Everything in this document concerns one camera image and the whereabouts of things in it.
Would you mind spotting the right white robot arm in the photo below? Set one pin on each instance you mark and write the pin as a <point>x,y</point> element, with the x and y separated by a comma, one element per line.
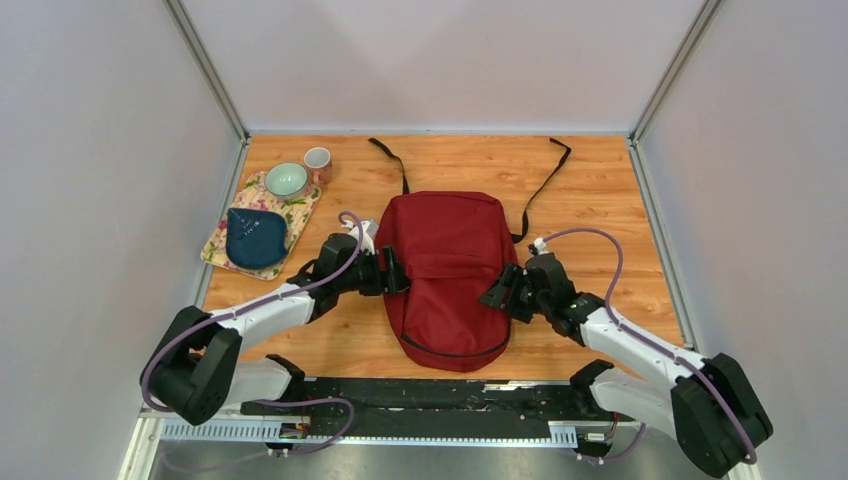
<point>706,404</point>

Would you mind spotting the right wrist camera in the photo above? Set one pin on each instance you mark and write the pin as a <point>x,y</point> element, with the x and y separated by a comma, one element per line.
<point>538,247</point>

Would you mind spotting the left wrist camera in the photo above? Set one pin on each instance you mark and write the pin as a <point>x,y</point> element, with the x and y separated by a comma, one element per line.
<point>369,231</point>

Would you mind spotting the red backpack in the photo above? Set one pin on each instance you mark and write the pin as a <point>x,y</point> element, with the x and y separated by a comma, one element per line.
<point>452,245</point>

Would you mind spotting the pink ceramic mug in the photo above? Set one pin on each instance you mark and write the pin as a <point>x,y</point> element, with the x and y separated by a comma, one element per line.
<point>318,161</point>

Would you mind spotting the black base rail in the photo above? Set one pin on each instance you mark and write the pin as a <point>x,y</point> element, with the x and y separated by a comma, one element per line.
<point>445,412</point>

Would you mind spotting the light green ceramic bowl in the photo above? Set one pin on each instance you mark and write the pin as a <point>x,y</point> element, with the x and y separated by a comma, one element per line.
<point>287,181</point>

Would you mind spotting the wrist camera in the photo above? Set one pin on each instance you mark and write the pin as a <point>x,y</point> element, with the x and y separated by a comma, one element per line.
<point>538,247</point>
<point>369,231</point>

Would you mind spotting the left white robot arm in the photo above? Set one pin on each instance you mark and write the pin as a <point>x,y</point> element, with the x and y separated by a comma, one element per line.
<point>196,368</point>

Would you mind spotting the dark blue leaf plate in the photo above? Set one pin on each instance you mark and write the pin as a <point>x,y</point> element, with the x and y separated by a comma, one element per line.
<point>255,239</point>

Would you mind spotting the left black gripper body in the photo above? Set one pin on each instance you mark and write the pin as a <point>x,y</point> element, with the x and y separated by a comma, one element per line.
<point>366,277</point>

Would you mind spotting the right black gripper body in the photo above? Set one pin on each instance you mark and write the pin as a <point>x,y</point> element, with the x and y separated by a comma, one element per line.
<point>539,303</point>

